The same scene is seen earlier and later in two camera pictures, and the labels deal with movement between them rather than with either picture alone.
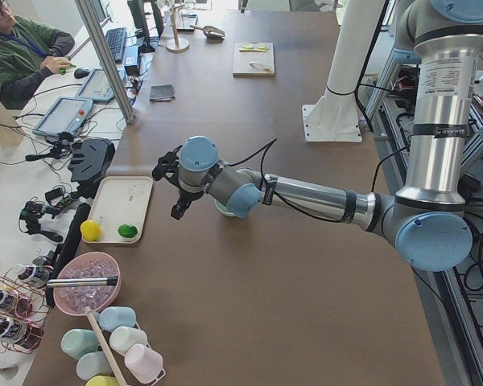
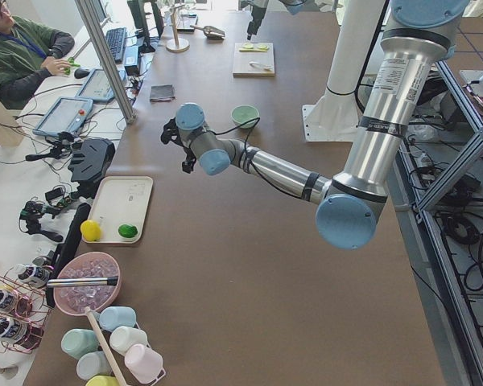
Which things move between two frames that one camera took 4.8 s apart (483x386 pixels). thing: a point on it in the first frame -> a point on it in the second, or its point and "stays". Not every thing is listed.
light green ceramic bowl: (223, 208) -> (243, 114)
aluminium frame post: (89, 16) stays
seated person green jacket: (18, 56) stays
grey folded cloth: (162, 92) stays
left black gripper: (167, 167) -> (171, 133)
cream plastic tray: (121, 207) stays
